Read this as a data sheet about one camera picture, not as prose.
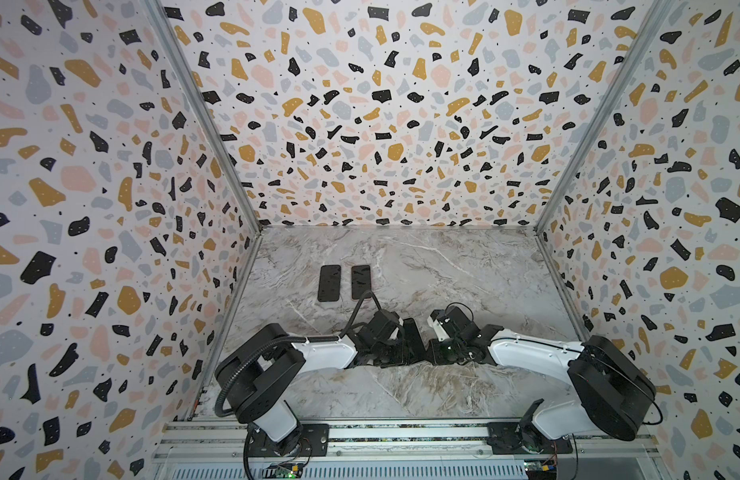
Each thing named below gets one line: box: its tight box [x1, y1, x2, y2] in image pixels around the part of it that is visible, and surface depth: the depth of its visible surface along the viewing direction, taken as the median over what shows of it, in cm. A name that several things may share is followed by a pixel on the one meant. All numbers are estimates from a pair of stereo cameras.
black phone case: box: [317, 264, 341, 302], surface depth 106 cm
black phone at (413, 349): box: [402, 318, 427, 364], surface depth 85 cm
